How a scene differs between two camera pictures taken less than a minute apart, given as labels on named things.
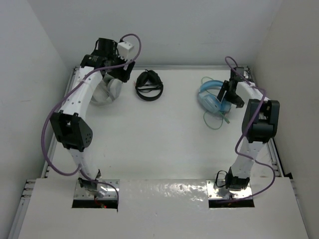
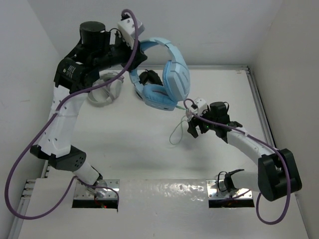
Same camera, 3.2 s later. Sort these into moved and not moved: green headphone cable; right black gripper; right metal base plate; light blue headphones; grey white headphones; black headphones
Moved: right black gripper; light blue headphones; green headphone cable
Not moved: black headphones; right metal base plate; grey white headphones
